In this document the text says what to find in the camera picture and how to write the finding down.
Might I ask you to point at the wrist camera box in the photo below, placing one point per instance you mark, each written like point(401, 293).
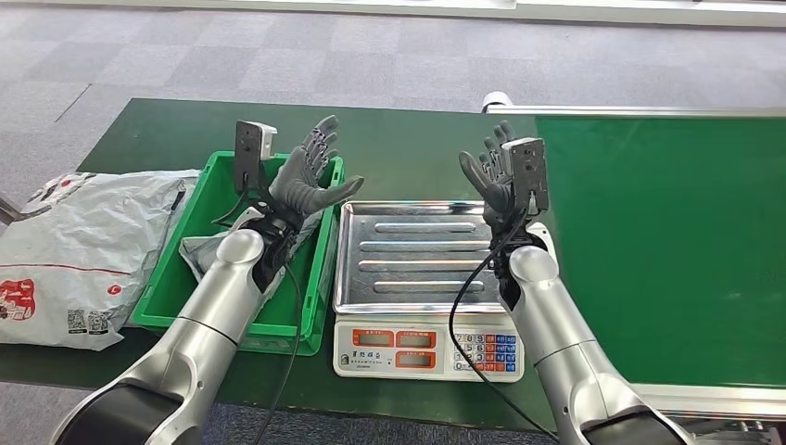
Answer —
point(248, 153)
point(528, 172)

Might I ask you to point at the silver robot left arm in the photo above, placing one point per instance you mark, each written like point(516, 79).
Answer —
point(202, 331)

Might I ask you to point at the green plastic crate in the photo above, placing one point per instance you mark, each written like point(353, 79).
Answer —
point(202, 203)

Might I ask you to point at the dark green table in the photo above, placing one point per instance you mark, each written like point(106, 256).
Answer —
point(399, 147)

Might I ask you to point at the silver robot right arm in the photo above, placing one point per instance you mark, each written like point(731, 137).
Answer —
point(552, 325)

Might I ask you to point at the aluminium conveyor frame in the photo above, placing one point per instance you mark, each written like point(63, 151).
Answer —
point(614, 110)

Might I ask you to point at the white electronic scale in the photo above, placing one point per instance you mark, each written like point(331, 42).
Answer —
point(381, 368)

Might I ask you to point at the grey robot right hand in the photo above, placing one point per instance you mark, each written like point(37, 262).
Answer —
point(494, 184)

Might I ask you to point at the green conveyor belt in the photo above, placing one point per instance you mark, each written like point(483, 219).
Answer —
point(645, 215)

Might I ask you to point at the steel scale tray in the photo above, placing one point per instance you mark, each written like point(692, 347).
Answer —
point(417, 215)

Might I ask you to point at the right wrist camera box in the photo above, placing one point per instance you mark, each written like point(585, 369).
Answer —
point(528, 172)

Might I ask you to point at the grey parcel bag red print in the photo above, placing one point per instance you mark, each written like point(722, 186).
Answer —
point(198, 255)

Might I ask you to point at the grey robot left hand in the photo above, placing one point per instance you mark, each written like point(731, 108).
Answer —
point(301, 184)

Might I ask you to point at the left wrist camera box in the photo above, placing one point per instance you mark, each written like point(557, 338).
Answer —
point(248, 153)

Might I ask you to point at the large grey courier bag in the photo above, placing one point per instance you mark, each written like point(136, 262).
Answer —
point(80, 245)

